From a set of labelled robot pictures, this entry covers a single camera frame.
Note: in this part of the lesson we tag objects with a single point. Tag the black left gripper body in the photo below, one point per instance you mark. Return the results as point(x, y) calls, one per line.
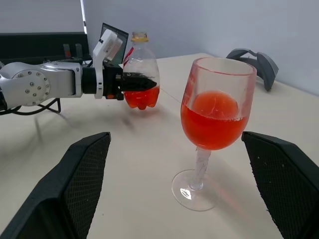
point(109, 79)

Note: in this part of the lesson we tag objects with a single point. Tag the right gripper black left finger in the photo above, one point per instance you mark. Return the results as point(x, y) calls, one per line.
point(59, 189)

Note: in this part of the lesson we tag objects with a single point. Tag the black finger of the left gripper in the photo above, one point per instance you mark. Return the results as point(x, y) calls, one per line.
point(137, 82)

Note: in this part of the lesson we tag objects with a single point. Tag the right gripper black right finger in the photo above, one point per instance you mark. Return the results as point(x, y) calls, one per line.
point(286, 184)

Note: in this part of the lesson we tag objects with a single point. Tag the bottle with red liquid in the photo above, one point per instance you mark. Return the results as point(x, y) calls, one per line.
point(143, 62)

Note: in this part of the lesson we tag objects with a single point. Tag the clear plastic wine glass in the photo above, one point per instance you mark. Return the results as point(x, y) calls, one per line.
point(214, 129)

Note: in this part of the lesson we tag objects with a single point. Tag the black laptop screen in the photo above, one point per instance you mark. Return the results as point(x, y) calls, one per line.
point(124, 39)

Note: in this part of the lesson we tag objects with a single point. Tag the small dark upright block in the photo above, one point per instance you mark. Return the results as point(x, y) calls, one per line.
point(66, 49)

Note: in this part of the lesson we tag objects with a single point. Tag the grey curved plastic visor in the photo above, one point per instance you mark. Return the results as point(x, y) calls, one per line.
point(268, 67)

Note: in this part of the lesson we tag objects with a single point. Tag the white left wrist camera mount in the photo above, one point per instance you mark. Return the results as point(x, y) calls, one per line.
point(109, 42)

